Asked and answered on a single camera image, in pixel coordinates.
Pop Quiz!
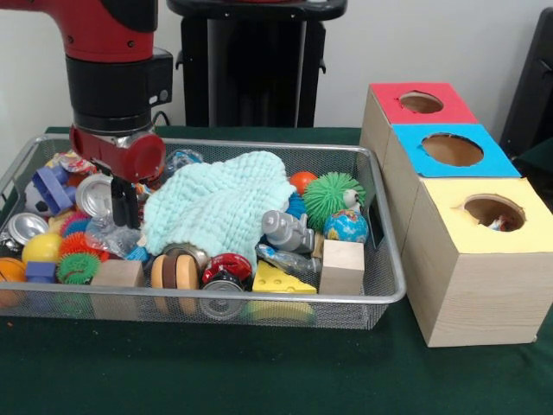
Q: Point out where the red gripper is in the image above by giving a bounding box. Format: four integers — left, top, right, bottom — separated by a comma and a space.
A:
69, 124, 167, 230

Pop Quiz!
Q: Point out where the orange toy basketball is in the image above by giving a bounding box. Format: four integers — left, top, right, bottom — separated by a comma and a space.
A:
0, 257, 27, 286

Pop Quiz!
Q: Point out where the green spiky ball with eyes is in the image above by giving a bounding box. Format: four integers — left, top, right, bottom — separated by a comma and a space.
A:
303, 172, 367, 232

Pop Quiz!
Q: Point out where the clear mesh bin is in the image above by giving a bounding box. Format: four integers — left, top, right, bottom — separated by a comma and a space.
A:
0, 132, 408, 332

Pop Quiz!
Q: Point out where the wooden box with three holes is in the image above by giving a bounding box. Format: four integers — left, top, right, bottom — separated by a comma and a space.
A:
360, 82, 553, 348

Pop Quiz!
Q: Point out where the mint green muslin cloth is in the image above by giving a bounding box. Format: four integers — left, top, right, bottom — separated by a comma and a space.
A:
141, 151, 296, 262

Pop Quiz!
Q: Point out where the blue spiky ball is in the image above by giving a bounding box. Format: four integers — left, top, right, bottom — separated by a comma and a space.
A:
287, 195, 307, 219

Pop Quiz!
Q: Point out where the yellow cheese wedge toy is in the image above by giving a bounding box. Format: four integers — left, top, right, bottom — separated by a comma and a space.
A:
251, 262, 318, 297

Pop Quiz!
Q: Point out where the red ball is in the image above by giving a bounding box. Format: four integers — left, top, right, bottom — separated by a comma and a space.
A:
290, 171, 319, 196

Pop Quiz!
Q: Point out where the dark green tablecloth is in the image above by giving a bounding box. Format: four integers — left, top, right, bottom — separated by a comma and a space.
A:
0, 126, 553, 415

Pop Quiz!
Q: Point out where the blue globe ball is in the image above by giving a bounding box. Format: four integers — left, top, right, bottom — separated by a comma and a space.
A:
323, 210, 370, 246

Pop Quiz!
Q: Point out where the plain wooden block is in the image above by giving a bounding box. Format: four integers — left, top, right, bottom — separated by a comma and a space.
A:
319, 240, 366, 297

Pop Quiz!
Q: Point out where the dark green side table cloth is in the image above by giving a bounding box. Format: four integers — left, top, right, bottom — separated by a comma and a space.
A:
515, 138, 553, 208

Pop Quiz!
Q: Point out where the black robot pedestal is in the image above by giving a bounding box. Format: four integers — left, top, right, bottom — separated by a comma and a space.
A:
167, 0, 351, 129

